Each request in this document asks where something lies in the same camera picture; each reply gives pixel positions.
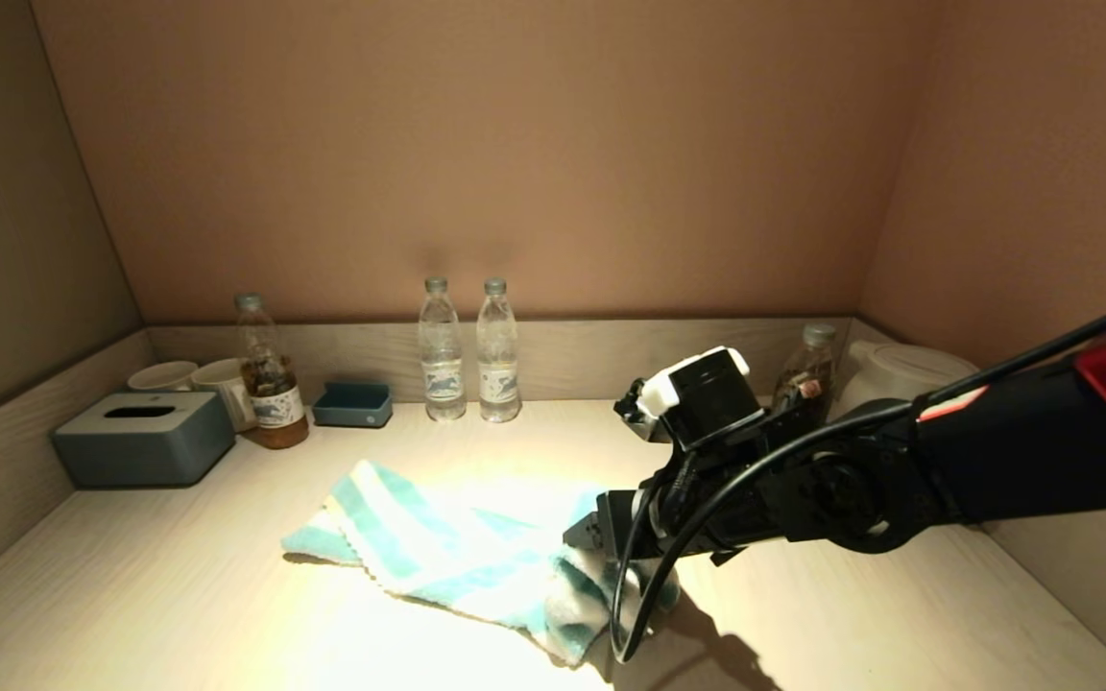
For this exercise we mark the beige electric kettle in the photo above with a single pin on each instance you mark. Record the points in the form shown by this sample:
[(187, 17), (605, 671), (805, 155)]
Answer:
[(908, 369)]

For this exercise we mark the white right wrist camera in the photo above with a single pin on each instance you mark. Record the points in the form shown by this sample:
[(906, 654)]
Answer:
[(702, 393)]

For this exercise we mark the teal white striped towel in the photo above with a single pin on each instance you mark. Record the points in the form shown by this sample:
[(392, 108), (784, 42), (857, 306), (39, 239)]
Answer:
[(438, 557)]

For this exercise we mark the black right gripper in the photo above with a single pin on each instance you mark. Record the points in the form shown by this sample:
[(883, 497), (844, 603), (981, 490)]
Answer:
[(678, 518)]

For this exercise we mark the clear water bottle blue label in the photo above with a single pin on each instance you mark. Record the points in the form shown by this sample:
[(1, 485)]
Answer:
[(497, 365), (441, 365)]

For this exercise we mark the dark liquid bottle white label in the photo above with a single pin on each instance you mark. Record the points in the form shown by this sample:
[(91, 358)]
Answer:
[(807, 369)]

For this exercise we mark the grey-blue tissue box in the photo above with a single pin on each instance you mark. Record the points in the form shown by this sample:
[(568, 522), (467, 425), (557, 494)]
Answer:
[(140, 446)]

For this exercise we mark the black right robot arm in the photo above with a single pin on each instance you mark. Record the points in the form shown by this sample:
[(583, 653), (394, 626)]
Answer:
[(1014, 461)]

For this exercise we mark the amber tea bottle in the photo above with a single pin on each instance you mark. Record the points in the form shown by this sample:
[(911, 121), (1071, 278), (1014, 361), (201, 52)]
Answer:
[(275, 413)]

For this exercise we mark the white ceramic cup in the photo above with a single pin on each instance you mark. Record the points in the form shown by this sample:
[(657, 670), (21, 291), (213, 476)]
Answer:
[(222, 384), (161, 376)]

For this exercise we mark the small blue tray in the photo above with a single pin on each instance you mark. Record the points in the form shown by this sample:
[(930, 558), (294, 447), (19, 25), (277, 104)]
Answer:
[(351, 413)]

